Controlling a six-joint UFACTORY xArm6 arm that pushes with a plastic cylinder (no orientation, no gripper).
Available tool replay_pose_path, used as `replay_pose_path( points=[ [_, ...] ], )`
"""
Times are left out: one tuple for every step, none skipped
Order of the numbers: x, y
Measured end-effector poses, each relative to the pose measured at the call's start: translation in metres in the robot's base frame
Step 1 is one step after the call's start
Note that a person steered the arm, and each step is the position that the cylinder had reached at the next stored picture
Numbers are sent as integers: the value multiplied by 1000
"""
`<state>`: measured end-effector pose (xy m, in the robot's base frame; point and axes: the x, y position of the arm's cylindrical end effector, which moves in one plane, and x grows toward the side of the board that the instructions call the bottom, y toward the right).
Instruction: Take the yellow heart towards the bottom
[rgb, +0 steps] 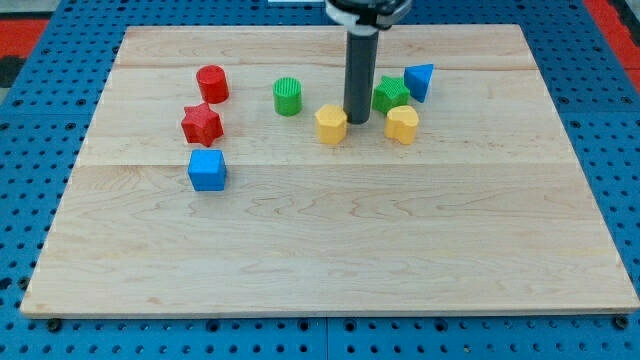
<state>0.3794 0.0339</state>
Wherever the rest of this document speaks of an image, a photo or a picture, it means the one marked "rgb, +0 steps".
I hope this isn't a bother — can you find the blue cube block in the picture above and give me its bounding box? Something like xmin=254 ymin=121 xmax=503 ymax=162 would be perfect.
xmin=188 ymin=149 xmax=227 ymax=191

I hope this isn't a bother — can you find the red star block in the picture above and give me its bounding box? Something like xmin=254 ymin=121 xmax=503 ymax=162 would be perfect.
xmin=181 ymin=103 xmax=224 ymax=147

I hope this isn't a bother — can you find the green cylinder block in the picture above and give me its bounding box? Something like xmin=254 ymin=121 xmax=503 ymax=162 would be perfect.
xmin=272 ymin=77 xmax=302 ymax=116

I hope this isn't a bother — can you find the light wooden board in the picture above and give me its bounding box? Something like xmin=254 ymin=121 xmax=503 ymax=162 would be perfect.
xmin=21 ymin=25 xmax=639 ymax=319

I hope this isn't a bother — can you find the yellow heart block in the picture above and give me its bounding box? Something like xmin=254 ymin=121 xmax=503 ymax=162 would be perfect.
xmin=384 ymin=105 xmax=419 ymax=145

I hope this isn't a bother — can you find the green star block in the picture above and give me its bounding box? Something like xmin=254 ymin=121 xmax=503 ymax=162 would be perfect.
xmin=372 ymin=75 xmax=410 ymax=114

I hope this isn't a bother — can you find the yellow hexagon block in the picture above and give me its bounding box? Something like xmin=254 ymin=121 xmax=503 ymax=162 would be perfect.
xmin=314 ymin=104 xmax=348 ymax=145

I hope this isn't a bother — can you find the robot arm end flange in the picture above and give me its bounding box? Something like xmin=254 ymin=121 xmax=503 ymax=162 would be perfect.
xmin=325 ymin=0 xmax=413 ymax=36

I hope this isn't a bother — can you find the blue triangle block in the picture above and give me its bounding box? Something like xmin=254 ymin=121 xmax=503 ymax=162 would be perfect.
xmin=404 ymin=64 xmax=435 ymax=103

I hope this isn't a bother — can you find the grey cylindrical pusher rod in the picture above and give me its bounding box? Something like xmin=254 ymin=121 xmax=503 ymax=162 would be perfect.
xmin=343 ymin=32 xmax=379 ymax=125

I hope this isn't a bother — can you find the red cylinder block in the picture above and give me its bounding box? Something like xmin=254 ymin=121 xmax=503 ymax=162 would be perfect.
xmin=196 ymin=65 xmax=229 ymax=104

